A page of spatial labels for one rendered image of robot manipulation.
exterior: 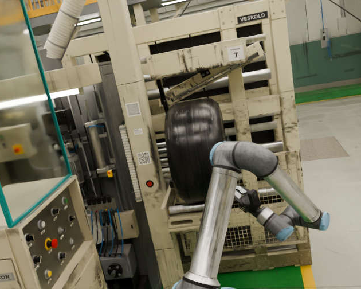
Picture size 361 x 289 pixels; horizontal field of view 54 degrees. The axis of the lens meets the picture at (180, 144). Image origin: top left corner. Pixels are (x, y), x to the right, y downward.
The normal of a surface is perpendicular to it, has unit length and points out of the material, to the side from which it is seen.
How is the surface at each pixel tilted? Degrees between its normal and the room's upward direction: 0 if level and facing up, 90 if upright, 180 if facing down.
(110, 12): 90
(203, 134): 58
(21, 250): 90
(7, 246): 90
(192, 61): 90
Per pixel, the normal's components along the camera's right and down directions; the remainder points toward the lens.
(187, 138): -0.18, -0.25
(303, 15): -0.20, 0.28
